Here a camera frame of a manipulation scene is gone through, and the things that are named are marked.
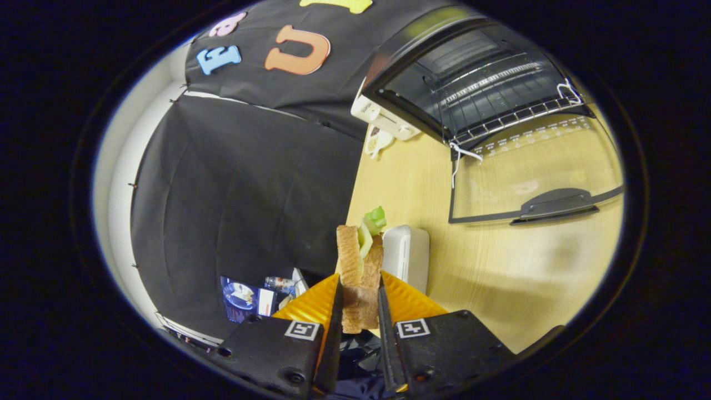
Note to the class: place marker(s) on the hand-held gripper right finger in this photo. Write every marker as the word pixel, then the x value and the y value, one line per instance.
pixel 387 333

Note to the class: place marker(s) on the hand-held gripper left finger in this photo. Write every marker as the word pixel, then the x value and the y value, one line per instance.
pixel 335 333

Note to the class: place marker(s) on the toast sandwich with lettuce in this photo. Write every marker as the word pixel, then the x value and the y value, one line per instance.
pixel 350 255

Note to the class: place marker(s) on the black toaster oven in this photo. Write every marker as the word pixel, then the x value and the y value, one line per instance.
pixel 483 83

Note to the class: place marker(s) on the small clear bottle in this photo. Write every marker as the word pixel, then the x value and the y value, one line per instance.
pixel 280 284

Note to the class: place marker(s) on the white rectangular plate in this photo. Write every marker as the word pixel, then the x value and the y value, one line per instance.
pixel 408 253

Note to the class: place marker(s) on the blue printed box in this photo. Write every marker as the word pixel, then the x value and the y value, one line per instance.
pixel 239 300

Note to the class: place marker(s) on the black backdrop cloth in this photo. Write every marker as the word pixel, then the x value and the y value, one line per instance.
pixel 239 183

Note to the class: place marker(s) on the white printed tag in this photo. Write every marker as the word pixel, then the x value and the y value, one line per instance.
pixel 377 143

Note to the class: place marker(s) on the white countertop appliance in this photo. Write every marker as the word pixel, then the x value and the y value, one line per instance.
pixel 377 114

